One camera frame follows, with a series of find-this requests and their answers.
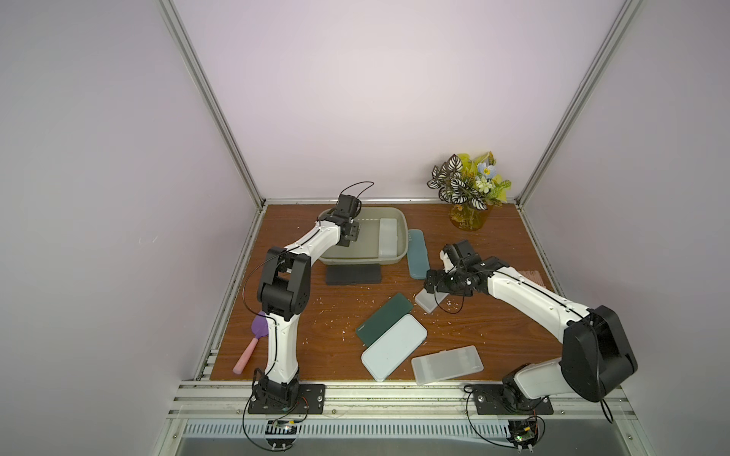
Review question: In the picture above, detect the grey-green plastic storage box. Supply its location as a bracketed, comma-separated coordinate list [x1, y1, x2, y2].
[319, 206, 409, 265]

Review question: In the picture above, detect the dark grey pencil case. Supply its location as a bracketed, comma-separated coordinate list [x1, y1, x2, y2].
[325, 264, 382, 286]

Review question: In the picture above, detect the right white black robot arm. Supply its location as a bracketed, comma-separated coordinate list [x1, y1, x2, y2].
[424, 241, 638, 412]

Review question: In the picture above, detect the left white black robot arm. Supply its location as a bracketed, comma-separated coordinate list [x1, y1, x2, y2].
[254, 194, 362, 409]

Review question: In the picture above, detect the teal blue pencil case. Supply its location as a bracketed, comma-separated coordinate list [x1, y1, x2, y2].
[407, 229, 430, 280]

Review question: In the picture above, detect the dark green pencil case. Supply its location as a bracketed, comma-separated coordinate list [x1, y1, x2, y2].
[355, 293, 414, 347]

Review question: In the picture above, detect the translucent white pencil case front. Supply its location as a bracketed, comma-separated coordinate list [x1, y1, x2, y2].
[412, 346, 484, 385]

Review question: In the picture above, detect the pink comb brush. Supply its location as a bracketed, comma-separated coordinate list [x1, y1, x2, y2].
[521, 271, 546, 287]

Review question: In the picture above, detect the flower plant in glass vase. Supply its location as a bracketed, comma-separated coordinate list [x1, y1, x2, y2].
[427, 151, 511, 232]

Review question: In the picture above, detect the purple pink spatula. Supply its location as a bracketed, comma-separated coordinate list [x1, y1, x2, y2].
[232, 312, 269, 375]

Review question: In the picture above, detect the right electronics board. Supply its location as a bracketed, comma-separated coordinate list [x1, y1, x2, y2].
[507, 419, 540, 453]

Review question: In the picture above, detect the electronics board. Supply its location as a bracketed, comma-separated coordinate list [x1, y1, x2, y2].
[264, 420, 300, 452]
[507, 419, 540, 453]

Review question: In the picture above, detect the left electronics board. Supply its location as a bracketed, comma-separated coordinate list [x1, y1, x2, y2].
[264, 420, 300, 452]

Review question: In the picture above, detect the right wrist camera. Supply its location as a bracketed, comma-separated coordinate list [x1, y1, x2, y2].
[439, 251, 454, 274]

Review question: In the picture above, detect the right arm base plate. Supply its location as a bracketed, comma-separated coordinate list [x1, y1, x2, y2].
[471, 384, 554, 415]

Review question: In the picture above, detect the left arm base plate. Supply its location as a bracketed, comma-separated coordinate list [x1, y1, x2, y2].
[246, 382, 326, 415]

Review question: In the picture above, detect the aluminium front rail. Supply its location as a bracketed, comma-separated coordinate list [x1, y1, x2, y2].
[167, 380, 637, 422]

